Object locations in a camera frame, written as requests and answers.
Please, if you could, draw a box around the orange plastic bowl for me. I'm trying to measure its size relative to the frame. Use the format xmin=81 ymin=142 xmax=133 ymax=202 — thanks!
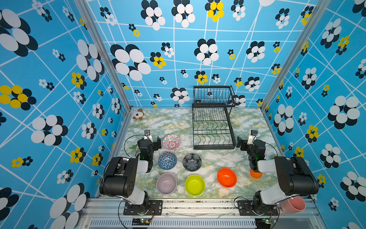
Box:
xmin=217 ymin=168 xmax=237 ymax=188

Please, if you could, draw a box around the lilac plastic bowl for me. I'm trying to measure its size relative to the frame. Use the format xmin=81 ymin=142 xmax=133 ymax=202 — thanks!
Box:
xmin=156 ymin=173 xmax=177 ymax=195

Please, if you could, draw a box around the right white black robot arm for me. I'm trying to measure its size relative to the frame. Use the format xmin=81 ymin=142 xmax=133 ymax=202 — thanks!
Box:
xmin=237 ymin=137 xmax=319 ymax=215

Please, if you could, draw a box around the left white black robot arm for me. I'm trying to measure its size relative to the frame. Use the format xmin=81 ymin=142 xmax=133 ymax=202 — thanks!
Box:
xmin=100 ymin=136 xmax=162 ymax=214

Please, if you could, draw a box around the orange fruit right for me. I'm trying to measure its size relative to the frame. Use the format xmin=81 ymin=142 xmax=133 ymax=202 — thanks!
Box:
xmin=250 ymin=169 xmax=263 ymax=179

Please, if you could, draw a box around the blue patterned bowl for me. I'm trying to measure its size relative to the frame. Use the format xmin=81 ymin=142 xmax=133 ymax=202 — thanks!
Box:
xmin=158 ymin=152 xmax=177 ymax=170

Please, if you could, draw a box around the red white patterned bowl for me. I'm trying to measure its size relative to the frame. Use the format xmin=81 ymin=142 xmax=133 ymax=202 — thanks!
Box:
xmin=162 ymin=134 xmax=181 ymax=151

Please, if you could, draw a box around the small plush toy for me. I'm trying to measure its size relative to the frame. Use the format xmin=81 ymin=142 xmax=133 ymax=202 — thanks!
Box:
xmin=132 ymin=108 xmax=145 ymax=122

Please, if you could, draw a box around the black patterned bowl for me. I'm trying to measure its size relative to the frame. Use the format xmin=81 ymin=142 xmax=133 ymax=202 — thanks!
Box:
xmin=183 ymin=154 xmax=202 ymax=172

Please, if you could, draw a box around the lime green bowl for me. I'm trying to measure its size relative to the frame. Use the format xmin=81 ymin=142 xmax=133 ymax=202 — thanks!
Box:
xmin=185 ymin=175 xmax=205 ymax=197

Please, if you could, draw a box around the pink plastic cup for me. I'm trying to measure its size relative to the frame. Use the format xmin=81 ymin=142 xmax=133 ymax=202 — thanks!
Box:
xmin=281 ymin=197 xmax=306 ymax=214

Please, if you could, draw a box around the right circuit board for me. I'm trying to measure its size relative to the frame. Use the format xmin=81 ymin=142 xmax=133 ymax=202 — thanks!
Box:
xmin=255 ymin=219 xmax=271 ymax=229

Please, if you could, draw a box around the circuit board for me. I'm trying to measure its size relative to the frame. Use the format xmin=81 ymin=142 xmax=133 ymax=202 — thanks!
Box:
xmin=132 ymin=218 xmax=152 ymax=226
xmin=255 ymin=219 xmax=271 ymax=229

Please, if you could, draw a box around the left circuit board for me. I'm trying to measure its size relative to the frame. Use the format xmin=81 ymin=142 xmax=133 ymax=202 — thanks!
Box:
xmin=132 ymin=218 xmax=152 ymax=226

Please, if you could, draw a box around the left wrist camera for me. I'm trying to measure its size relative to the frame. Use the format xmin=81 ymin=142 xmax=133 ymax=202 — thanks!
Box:
xmin=144 ymin=130 xmax=151 ymax=137

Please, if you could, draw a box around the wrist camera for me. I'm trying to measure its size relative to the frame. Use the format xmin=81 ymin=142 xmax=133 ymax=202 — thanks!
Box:
xmin=144 ymin=130 xmax=151 ymax=137
xmin=250 ymin=130 xmax=258 ymax=136

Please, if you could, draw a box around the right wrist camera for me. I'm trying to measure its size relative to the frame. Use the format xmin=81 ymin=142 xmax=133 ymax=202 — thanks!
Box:
xmin=250 ymin=130 xmax=258 ymax=136

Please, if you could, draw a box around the black wire dish rack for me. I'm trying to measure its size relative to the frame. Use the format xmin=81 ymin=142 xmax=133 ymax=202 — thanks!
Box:
xmin=192 ymin=86 xmax=236 ymax=150

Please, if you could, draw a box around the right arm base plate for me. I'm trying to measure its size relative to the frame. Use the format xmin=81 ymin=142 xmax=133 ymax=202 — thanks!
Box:
xmin=237 ymin=200 xmax=279 ymax=216

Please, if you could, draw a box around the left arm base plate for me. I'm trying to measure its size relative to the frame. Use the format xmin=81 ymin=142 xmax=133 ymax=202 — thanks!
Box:
xmin=123 ymin=200 xmax=163 ymax=216

